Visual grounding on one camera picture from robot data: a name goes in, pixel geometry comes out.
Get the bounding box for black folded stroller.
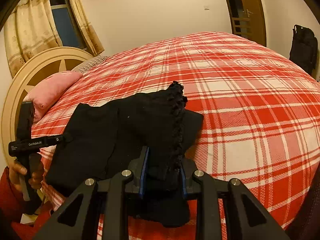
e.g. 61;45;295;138
289;24;318;75

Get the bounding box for black pants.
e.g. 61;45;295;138
45;82;204;228

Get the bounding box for person's left hand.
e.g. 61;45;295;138
9;160;44;192

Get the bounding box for wooden chair behind door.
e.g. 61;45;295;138
231;17;252;40

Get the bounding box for pink pillow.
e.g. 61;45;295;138
23;71;83;123

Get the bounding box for beige curtain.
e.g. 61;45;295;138
4;0;62;77
69;0;104;56

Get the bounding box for brown wooden door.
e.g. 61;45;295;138
242;0;266;46

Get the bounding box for right beige curtain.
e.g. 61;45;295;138
69;0;104;56

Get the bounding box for left beige curtain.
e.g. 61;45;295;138
4;0;62;77

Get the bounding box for dark window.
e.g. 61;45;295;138
50;0;87;50

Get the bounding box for striped grey pillow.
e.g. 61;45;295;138
72;55;108;74

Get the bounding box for cream wooden headboard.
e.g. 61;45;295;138
1;47;93;164

